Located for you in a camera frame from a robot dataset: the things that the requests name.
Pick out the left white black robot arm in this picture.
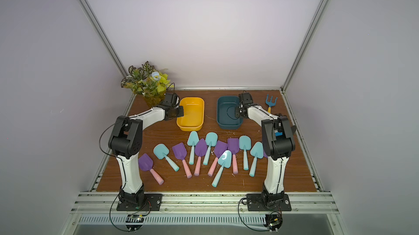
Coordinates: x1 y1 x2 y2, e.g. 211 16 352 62
108 93 184 207

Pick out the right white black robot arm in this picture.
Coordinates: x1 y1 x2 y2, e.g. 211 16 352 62
235 92 296 206

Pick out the right circuit board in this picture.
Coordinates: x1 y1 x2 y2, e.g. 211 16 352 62
265 212 283 233

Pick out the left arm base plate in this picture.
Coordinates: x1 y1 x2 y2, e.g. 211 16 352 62
116 192 163 211

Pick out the blue grey garden glove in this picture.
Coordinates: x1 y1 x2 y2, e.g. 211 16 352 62
274 114 297 138

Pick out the teal shovel eleventh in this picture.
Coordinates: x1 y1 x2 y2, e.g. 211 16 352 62
249 142 264 177

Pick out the circuit board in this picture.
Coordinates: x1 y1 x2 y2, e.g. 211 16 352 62
265 212 283 233
125 214 145 232

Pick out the dark teal storage box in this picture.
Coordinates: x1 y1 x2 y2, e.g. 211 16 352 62
216 95 243 130

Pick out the potted green plant vase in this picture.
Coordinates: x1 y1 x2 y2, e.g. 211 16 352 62
121 61 175 108

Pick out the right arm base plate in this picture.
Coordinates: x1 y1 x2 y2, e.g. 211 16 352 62
246 192 292 212

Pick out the teal shovel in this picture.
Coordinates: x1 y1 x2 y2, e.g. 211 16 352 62
203 132 218 165
153 143 180 172
239 135 252 171
187 131 200 165
212 150 232 188

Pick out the yellow plastic storage box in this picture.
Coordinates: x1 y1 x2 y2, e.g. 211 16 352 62
176 97 205 131

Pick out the left circuit board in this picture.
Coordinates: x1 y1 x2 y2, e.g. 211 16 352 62
125 214 145 232

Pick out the aluminium front rail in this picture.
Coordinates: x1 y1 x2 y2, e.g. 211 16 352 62
70 192 339 214

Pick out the blue yellow garden rake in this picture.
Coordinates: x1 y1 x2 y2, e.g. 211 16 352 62
265 94 278 113

